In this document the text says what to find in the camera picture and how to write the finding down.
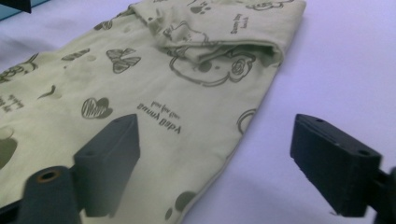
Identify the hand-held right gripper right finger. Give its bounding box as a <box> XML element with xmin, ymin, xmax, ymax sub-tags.
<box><xmin>290</xmin><ymin>113</ymin><xmax>383</xmax><ymax>218</ymax></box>

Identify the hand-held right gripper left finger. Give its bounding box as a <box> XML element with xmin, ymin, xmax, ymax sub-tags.
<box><xmin>73</xmin><ymin>113</ymin><xmax>142</xmax><ymax>218</ymax></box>

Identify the green printed baby romper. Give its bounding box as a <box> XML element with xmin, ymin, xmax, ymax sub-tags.
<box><xmin>0</xmin><ymin>0</ymin><xmax>307</xmax><ymax>224</ymax></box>

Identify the light blue plastic basket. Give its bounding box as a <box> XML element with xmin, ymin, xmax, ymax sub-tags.
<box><xmin>0</xmin><ymin>0</ymin><xmax>50</xmax><ymax>21</ymax></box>

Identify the white table board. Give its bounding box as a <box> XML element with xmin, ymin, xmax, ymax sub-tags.
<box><xmin>0</xmin><ymin>0</ymin><xmax>396</xmax><ymax>224</ymax></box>

